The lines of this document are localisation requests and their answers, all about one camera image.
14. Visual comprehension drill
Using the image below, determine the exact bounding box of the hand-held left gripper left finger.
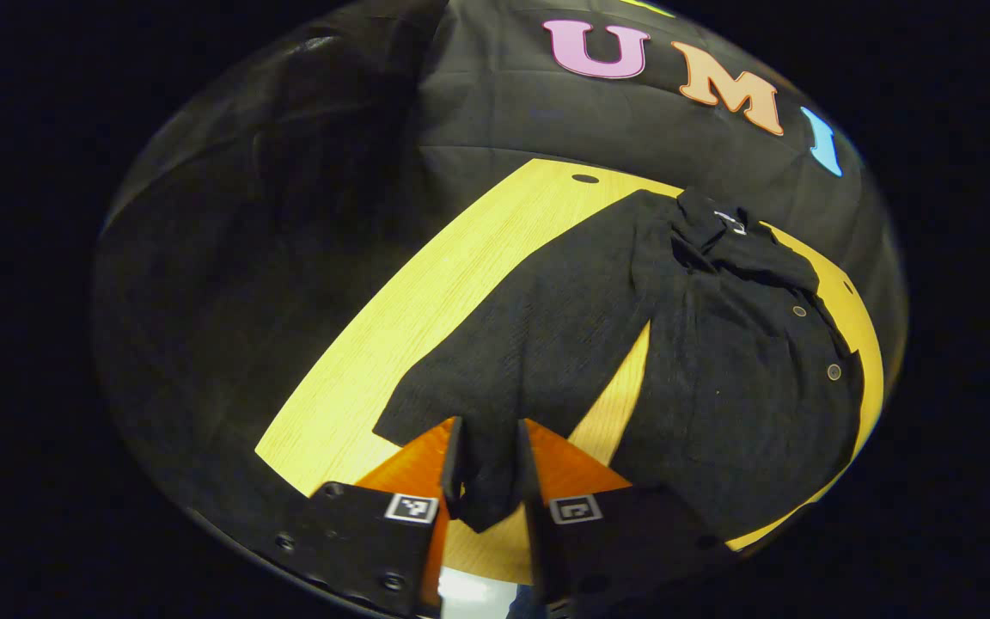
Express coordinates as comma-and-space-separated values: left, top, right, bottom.
274, 416, 468, 619

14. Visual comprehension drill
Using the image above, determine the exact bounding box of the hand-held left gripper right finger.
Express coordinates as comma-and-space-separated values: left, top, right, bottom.
515, 418, 741, 619

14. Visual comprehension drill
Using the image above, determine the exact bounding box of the black button shirt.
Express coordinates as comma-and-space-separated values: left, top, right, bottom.
372, 187, 865, 542

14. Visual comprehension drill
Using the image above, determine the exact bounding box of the person's white printed shirt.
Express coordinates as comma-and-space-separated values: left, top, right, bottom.
438, 566, 519, 619

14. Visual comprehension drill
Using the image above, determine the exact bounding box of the black backdrop cloth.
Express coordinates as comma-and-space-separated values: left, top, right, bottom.
91, 0, 908, 551

